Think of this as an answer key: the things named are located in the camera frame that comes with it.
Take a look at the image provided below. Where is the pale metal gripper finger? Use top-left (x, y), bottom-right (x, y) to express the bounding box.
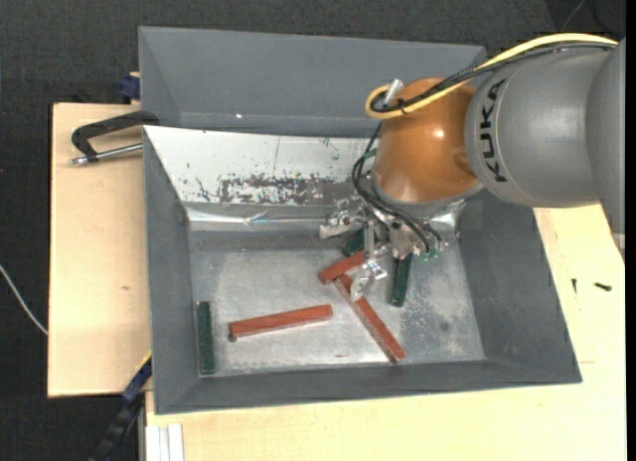
top-left (361, 258), bottom-right (390, 282)
top-left (349, 275), bottom-right (375, 304)

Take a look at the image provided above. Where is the red-brown flat block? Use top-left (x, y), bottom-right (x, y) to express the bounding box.
top-left (317, 249), bottom-right (372, 286)
top-left (334, 273), bottom-right (407, 366)
top-left (228, 303), bottom-right (335, 342)

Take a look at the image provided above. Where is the dark green flat block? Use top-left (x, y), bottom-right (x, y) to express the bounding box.
top-left (389, 251), bottom-right (414, 308)
top-left (195, 300), bottom-right (219, 377)
top-left (340, 229), bottom-right (368, 258)

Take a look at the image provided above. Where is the grey metal bin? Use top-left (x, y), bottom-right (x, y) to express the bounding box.
top-left (137, 25), bottom-right (583, 416)

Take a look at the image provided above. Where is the pale wood board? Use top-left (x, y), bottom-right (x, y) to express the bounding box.
top-left (47, 102), bottom-right (153, 399)

